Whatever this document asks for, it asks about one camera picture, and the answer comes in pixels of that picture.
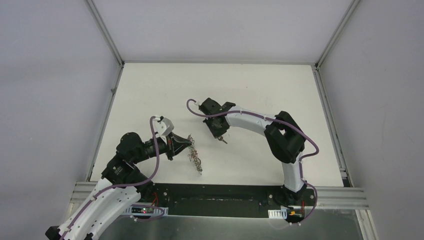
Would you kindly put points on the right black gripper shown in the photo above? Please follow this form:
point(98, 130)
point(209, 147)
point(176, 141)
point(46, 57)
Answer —
point(216, 133)

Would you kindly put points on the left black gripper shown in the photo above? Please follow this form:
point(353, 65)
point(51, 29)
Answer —
point(170, 149)

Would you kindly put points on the key with red tag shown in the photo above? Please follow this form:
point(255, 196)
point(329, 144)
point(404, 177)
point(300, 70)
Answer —
point(221, 138)

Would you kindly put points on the metal disc keyring holder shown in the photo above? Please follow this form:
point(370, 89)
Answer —
point(194, 156)

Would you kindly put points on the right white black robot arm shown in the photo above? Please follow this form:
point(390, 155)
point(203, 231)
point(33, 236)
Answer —
point(281, 132)

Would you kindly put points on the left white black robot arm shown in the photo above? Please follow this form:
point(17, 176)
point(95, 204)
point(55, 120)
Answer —
point(121, 185)

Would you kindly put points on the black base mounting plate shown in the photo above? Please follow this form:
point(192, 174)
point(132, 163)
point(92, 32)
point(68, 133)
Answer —
point(233, 201)

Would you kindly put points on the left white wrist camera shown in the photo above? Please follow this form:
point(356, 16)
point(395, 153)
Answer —
point(162, 126)

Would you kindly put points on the right white cable duct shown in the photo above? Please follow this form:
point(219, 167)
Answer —
point(277, 214)

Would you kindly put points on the aluminium frame rail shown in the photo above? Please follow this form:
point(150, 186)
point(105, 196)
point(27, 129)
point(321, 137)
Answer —
point(341, 198)

